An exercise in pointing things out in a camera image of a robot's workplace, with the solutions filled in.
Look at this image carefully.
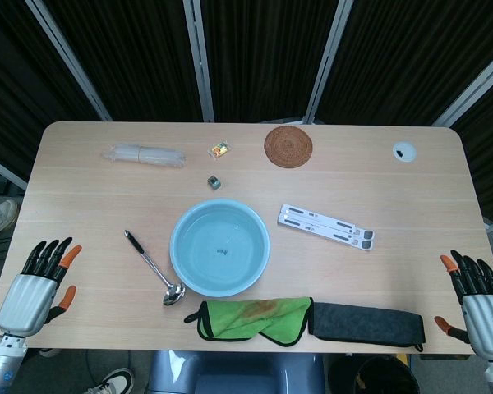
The clear plastic bag roll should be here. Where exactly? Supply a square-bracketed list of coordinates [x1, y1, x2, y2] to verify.
[101, 143, 187, 169]

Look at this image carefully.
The grey partition frame post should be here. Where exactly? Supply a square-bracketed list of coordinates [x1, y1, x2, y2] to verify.
[24, 0, 114, 122]
[302, 0, 354, 125]
[182, 0, 215, 123]
[431, 53, 493, 128]

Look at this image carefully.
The small yellow snack packet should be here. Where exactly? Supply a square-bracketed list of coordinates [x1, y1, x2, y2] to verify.
[206, 140, 233, 159]

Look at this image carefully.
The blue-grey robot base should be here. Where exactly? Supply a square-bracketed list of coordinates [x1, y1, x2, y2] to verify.
[146, 350, 325, 394]

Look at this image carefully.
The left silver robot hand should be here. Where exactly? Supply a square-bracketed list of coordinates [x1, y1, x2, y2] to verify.
[0, 236, 84, 337]

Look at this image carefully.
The white cable grommet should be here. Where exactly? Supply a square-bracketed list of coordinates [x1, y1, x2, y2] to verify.
[391, 140, 418, 163]

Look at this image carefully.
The black waste bin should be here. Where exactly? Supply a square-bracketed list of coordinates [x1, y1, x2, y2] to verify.
[327, 353, 420, 394]

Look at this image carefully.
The round woven rattan coaster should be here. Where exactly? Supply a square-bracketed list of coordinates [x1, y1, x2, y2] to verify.
[263, 126, 314, 168]

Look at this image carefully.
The light blue bowl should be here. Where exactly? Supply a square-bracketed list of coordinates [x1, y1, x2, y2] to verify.
[169, 198, 271, 298]

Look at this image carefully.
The white sneaker with black trim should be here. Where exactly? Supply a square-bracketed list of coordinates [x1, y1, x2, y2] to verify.
[81, 367, 136, 394]

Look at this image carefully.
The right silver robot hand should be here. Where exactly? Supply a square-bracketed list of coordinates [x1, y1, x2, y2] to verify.
[434, 249, 493, 363]

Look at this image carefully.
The metal ladle with black handle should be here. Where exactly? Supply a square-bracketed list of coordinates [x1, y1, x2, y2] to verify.
[123, 229, 187, 307]

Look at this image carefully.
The white folding laptop stand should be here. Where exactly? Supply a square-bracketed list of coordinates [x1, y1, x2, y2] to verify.
[276, 203, 376, 252]

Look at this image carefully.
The beige sneaker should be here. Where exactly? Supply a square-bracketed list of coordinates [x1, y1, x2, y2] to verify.
[0, 199, 19, 243]

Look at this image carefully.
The green microfiber cloth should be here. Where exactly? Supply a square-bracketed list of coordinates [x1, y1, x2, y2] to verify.
[183, 295, 315, 348]

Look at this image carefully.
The dark grey cloth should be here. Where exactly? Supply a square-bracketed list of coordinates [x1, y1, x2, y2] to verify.
[307, 301, 426, 353]

